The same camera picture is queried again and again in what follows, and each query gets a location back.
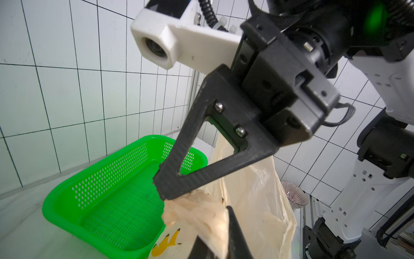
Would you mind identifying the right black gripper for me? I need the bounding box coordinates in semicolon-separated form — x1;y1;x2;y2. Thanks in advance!
232;1;353;146

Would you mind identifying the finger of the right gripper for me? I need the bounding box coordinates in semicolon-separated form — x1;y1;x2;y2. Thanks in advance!
153;65;279;201

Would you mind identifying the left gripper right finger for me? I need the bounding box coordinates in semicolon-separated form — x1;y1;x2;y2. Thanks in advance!
226;206;253;259

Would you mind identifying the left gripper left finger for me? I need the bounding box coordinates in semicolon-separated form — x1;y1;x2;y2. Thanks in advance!
188;236;215;259

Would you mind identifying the plain beige plastic bag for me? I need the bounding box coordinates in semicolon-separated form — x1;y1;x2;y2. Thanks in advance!
148;134;298;259

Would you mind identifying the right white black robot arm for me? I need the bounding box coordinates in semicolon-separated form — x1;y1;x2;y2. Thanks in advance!
153;1;414;259

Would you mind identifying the green plastic basket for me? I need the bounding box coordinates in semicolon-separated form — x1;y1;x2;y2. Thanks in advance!
41;134;209;259

